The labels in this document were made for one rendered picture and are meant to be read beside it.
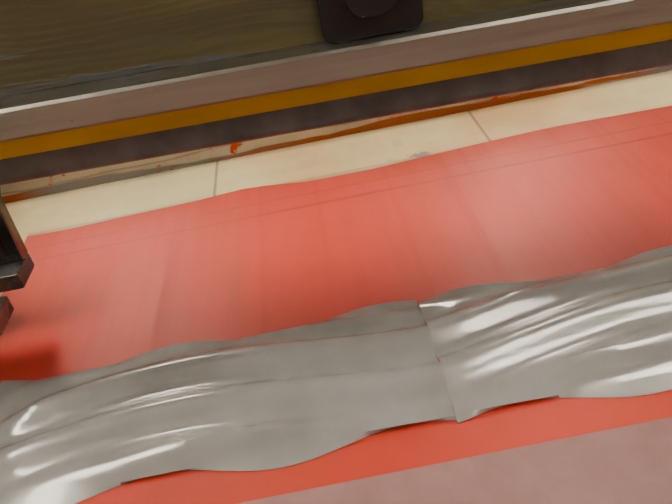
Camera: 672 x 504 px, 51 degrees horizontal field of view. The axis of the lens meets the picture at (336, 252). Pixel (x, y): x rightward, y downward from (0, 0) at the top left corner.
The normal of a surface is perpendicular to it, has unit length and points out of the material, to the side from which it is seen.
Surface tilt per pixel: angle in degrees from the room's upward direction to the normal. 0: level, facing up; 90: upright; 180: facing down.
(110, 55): 89
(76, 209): 0
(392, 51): 89
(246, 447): 42
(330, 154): 0
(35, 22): 89
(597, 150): 0
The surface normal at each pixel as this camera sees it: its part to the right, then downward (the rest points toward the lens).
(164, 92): 0.10, 0.52
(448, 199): -0.17, -0.83
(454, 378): 0.02, -0.50
